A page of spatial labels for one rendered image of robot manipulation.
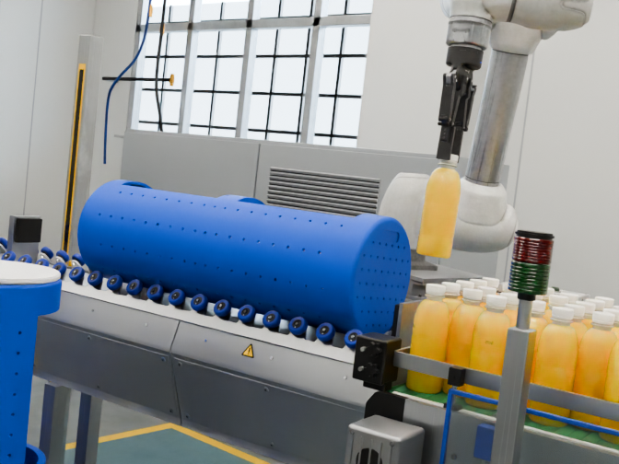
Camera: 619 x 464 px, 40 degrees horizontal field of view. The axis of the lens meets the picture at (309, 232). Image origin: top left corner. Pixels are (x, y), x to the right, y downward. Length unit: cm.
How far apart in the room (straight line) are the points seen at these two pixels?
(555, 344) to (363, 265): 47
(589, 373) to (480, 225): 90
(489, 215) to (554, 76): 236
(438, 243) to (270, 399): 55
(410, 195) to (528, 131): 237
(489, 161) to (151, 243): 96
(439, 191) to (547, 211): 292
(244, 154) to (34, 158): 332
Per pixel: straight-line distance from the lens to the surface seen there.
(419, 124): 473
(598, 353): 163
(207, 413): 216
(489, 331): 165
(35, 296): 181
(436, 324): 170
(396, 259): 198
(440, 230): 176
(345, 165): 377
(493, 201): 244
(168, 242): 213
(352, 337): 186
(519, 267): 139
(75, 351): 244
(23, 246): 276
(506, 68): 239
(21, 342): 182
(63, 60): 737
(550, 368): 162
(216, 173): 432
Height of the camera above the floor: 131
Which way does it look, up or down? 4 degrees down
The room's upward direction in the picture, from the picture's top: 6 degrees clockwise
